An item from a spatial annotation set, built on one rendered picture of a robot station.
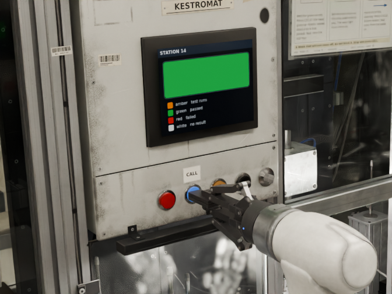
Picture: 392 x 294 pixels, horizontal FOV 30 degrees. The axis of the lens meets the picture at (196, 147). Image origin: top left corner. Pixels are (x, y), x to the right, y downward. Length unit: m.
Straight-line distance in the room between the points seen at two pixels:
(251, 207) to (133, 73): 0.32
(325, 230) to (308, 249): 0.04
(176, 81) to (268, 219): 0.32
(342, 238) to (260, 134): 0.47
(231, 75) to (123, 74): 0.22
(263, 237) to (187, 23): 0.43
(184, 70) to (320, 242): 0.44
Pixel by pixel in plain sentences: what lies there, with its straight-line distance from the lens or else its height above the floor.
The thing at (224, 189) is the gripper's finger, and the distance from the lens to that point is 1.31.
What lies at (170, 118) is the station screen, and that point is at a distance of 1.34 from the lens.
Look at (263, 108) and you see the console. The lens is 1.49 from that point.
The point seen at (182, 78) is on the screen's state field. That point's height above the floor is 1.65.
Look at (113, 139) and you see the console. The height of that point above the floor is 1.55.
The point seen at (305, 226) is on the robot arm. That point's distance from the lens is 1.12.
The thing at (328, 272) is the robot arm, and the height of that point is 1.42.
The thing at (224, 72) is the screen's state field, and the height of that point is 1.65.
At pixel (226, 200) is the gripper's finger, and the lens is 1.32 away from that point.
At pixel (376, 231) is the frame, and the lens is 2.07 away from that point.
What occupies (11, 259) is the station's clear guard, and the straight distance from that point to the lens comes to 1.33.
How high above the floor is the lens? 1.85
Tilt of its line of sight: 14 degrees down
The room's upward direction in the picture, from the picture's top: 2 degrees counter-clockwise
